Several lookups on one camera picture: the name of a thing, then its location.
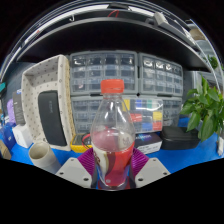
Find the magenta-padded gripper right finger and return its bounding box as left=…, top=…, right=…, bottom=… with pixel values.
left=127, top=148, right=171, bottom=190

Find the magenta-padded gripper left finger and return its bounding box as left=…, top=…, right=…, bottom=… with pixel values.
left=54, top=148, right=101, bottom=190

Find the clear red-capped drink bottle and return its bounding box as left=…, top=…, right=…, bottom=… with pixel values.
left=89, top=78, right=137, bottom=192

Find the black box with white label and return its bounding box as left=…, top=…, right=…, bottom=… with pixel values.
left=133, top=131, right=164, bottom=156

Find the yellow multimeter with red leads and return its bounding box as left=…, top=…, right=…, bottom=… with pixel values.
left=69, top=132, right=95, bottom=155

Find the grey and white mug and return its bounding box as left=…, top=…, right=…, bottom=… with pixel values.
left=27, top=139, right=63, bottom=175

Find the black hard case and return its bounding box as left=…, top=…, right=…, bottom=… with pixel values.
left=159, top=125, right=202, bottom=151

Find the clear box of coloured parts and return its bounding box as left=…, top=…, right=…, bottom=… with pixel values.
left=124, top=96, right=165, bottom=134

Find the black zip pouch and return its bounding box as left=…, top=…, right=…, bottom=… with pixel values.
left=36, top=89, right=69, bottom=148

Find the grey small-parts drawer cabinet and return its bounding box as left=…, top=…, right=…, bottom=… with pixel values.
left=70, top=95, right=101, bottom=135
left=162, top=96, right=184, bottom=128
left=68, top=50, right=140, bottom=97
left=137, top=52, right=185, bottom=98

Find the green potted plant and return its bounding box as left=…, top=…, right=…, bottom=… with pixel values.
left=179, top=75, right=224, bottom=143

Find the dark grey flat carton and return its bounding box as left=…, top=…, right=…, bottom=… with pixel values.
left=11, top=90, right=27, bottom=126

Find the beige dotted tray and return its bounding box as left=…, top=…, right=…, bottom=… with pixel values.
left=20, top=53, right=77, bottom=153

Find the black overhead shelf unit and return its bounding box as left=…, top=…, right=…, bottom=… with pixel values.
left=12, top=2, right=215, bottom=73

